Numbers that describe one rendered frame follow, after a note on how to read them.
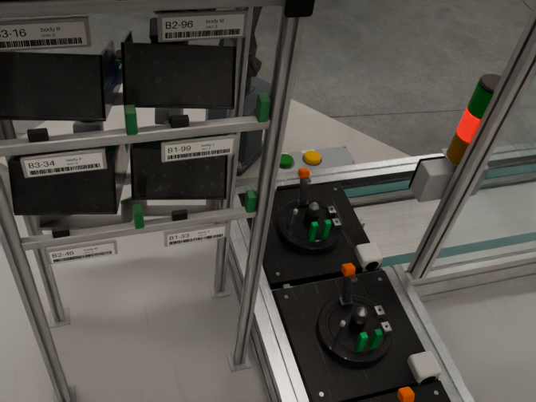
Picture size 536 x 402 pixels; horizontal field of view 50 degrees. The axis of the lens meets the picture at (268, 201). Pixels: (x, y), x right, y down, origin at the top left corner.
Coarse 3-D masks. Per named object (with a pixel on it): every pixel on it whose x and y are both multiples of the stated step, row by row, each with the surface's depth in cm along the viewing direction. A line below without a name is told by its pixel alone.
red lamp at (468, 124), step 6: (468, 114) 92; (462, 120) 94; (468, 120) 93; (474, 120) 92; (462, 126) 94; (468, 126) 93; (474, 126) 93; (462, 132) 95; (468, 132) 94; (474, 132) 93; (462, 138) 95; (468, 138) 94
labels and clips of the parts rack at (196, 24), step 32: (0, 0) 49; (288, 0) 56; (0, 32) 51; (32, 32) 51; (64, 32) 52; (160, 32) 55; (192, 32) 56; (224, 32) 57; (128, 128) 63; (32, 160) 62; (64, 160) 63; (96, 160) 64; (224, 224) 79; (64, 256) 75; (96, 256) 76
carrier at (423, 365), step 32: (288, 288) 113; (320, 288) 113; (352, 288) 114; (384, 288) 115; (288, 320) 108; (320, 320) 106; (352, 320) 104; (384, 320) 108; (320, 352) 104; (352, 352) 103; (384, 352) 103; (416, 352) 106; (320, 384) 100; (352, 384) 100; (384, 384) 101; (416, 384) 103
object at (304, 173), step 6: (300, 168) 122; (306, 168) 122; (300, 174) 121; (306, 174) 121; (300, 180) 123; (306, 180) 120; (300, 186) 123; (306, 186) 123; (300, 192) 124; (306, 192) 123; (300, 198) 124; (306, 198) 124
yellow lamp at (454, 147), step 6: (456, 132) 97; (456, 138) 96; (450, 144) 99; (456, 144) 97; (462, 144) 96; (468, 144) 95; (450, 150) 99; (456, 150) 97; (462, 150) 96; (450, 156) 99; (456, 156) 98; (462, 156) 97; (456, 162) 98
